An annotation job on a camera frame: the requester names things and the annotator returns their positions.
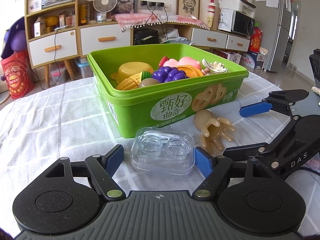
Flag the clear contact lens case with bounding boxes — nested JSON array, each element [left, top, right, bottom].
[[130, 127, 195, 176]]

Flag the purple toy grapes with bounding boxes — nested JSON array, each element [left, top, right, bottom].
[[152, 66, 189, 83]]

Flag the white starfish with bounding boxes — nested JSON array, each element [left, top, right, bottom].
[[201, 59, 228, 75]]

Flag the orange toy pumpkin half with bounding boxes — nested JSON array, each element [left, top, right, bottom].
[[176, 65, 203, 78]]

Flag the grey checked tablecloth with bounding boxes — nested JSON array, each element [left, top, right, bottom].
[[1, 73, 319, 237]]

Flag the green plastic storage box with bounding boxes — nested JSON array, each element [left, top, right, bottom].
[[87, 44, 248, 138]]

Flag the yellow toy corn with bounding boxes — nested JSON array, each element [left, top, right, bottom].
[[116, 71, 152, 90]]

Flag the black white microwave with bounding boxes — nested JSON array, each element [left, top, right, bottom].
[[217, 8, 255, 36]]

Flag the clear bin blue lid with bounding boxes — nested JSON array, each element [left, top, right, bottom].
[[73, 58, 93, 79]]

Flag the pink pig toy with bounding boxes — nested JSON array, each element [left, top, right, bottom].
[[159, 56, 201, 70]]

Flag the yellow toy pot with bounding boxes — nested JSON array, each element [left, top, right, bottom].
[[110, 62, 153, 84]]

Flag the white printer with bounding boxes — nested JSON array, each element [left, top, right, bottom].
[[219, 0, 256, 18]]

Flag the silver refrigerator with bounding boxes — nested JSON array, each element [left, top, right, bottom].
[[254, 0, 294, 72]]

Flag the framed cartoon girl picture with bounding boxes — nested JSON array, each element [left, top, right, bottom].
[[176, 0, 201, 19]]

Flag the red cartoon bucket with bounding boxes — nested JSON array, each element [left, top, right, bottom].
[[1, 51, 34, 99]]

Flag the black bag on shelf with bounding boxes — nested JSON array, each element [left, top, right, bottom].
[[133, 28, 159, 45]]

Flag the wooden white sideboard cabinet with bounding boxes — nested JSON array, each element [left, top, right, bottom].
[[24, 0, 249, 87]]

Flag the pink checked cloth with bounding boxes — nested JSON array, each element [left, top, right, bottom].
[[111, 12, 210, 30]]

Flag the purple plush toy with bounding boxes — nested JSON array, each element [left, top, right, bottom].
[[1, 17, 27, 59]]

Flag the white desk fan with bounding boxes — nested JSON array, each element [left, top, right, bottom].
[[93, 0, 117, 23]]

